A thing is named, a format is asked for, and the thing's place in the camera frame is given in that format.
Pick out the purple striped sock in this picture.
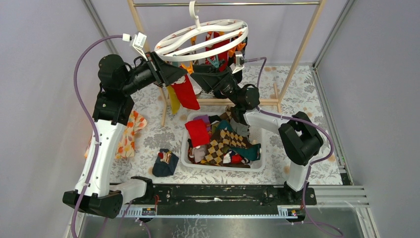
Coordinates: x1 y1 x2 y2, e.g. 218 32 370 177
193 115 211 124

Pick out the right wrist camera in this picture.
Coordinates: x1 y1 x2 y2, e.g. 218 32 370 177
231 51 245 74

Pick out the red santa sock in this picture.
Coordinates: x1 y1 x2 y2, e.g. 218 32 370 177
171 75 200 110

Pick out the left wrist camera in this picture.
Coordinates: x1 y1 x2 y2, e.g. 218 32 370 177
122 32 147 61

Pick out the red hanging sock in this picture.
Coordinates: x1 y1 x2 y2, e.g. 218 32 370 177
205 32 230 72

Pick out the orange floral cloth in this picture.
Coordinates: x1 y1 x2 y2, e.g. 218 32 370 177
84 111 148 161

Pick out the wooden clothes rack frame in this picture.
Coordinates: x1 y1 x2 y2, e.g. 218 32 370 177
127 0 326 110

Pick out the teal sock in bin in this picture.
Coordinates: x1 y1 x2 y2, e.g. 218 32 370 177
230 144 261 161

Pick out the argyle brown yellow sock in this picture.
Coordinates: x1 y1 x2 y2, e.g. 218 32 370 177
199 129 252 166

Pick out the white round clip hanger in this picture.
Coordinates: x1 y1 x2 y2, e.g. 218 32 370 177
154 0 249 62

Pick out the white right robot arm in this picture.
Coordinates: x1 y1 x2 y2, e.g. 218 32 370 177
191 64 325 204

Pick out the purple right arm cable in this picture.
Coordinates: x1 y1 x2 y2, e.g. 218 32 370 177
244 57 345 238

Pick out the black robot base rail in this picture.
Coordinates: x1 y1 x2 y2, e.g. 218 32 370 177
133 184 316 206

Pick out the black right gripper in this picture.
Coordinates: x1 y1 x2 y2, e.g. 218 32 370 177
190 59 240 106

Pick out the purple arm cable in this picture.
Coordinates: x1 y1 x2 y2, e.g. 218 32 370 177
244 57 345 238
70 35 127 238

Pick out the red cat sock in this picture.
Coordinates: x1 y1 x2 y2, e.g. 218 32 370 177
185 119 210 147

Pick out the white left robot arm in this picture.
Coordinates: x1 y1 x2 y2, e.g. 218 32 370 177
62 52 187 218

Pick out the navy blue sock bundle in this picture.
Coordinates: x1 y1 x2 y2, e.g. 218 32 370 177
152 149 179 177

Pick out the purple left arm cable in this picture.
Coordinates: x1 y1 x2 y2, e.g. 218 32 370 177
70 35 127 238

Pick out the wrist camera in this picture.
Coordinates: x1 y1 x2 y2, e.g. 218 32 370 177
122 32 147 61
231 51 245 74

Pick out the yellow orange clothes peg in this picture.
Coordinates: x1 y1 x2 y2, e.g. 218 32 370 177
181 62 194 74

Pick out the black hanging sock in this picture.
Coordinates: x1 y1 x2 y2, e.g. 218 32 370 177
227 37 248 83

